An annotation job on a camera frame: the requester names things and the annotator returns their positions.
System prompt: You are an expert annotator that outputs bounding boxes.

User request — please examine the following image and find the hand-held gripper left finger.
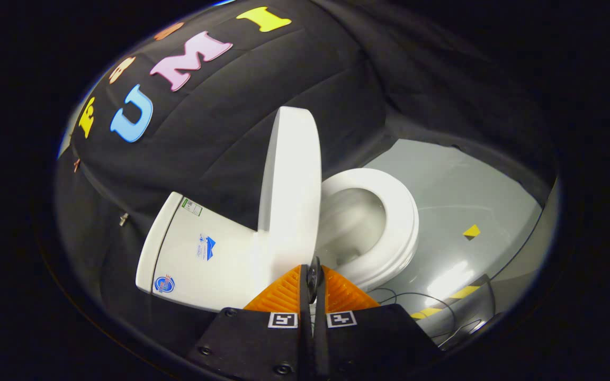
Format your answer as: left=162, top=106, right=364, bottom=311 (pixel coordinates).
left=186, top=265, right=316, bottom=381

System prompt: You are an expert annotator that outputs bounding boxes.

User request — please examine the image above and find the white toilet seat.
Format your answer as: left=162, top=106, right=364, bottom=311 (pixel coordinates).
left=320, top=168, right=420, bottom=292

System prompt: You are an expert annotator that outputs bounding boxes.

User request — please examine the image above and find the thin black cable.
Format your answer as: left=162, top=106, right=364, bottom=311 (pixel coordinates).
left=367, top=287, right=497, bottom=349

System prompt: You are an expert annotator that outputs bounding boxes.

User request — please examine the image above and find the black backdrop cloth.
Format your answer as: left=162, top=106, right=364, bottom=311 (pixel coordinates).
left=53, top=0, right=558, bottom=366

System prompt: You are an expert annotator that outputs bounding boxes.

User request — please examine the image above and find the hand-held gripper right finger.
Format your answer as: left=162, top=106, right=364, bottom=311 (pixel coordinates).
left=313, top=265, right=444, bottom=381

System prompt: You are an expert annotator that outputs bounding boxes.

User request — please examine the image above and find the yellow black striped tape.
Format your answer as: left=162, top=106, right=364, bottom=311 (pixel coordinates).
left=410, top=285, right=482, bottom=320

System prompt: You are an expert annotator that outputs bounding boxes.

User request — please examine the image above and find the white ceramic toilet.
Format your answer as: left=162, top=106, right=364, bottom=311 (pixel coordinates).
left=135, top=188, right=421, bottom=313

